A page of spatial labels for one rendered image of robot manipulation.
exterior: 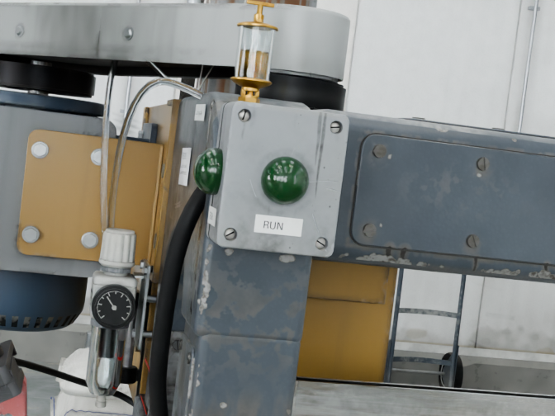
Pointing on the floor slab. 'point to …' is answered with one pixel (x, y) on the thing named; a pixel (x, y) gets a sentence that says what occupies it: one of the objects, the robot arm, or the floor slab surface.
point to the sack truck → (446, 375)
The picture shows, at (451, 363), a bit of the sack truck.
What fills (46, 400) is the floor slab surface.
